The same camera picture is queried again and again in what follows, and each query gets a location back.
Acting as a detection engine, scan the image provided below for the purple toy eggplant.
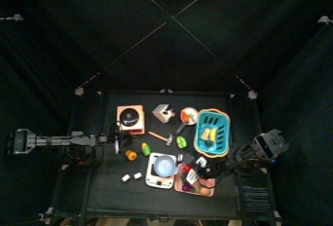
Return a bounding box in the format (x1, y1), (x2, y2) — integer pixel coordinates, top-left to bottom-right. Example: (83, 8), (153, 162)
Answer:
(181, 183), (197, 193)

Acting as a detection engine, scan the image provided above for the pink rectangular tray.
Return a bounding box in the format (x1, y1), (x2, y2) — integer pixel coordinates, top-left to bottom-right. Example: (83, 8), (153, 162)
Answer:
(173, 167), (217, 198)

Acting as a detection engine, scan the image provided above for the pink toy block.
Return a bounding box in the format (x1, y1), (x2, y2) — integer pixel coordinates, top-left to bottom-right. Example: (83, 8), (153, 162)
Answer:
(198, 178), (216, 188)

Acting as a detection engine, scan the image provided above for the orange toy food piece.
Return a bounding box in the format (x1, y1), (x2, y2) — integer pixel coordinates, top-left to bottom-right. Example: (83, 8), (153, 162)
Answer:
(124, 149), (140, 162)

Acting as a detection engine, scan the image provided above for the orange toy fruit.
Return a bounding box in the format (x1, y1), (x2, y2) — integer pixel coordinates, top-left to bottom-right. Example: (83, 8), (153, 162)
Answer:
(198, 186), (214, 196)

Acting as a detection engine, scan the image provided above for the pink toy stove black burner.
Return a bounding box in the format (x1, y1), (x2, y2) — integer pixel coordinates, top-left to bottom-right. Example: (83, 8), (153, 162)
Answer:
(117, 104), (148, 136)

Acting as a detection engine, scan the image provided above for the green yellow toy pepper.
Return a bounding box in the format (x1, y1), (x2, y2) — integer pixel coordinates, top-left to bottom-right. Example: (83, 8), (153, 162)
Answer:
(140, 142), (154, 157)

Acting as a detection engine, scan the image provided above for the green toy vegetable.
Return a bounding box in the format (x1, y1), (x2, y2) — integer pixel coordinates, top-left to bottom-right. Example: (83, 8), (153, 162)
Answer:
(176, 135), (189, 150)

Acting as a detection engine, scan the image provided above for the teal basket orange rim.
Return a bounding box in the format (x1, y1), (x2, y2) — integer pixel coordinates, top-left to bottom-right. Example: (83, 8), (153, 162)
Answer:
(193, 107), (232, 159)

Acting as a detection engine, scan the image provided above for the grey white toy cube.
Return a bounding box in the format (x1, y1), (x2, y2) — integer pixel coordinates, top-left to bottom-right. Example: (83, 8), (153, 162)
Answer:
(152, 103), (177, 124)

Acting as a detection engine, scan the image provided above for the white text label sticker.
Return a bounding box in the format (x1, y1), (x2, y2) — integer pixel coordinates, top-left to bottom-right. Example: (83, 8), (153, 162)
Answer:
(240, 185), (273, 213)

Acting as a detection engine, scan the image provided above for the grey toy frying pan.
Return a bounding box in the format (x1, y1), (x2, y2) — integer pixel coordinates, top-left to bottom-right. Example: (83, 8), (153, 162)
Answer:
(174, 106), (201, 134)

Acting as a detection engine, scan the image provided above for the orange toy food slice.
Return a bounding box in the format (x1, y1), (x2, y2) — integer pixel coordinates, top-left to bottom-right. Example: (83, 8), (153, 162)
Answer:
(181, 110), (193, 123)

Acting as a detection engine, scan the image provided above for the toy hammer wooden handle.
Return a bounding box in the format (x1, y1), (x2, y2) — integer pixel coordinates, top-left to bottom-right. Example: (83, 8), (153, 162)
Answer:
(148, 131), (174, 147)

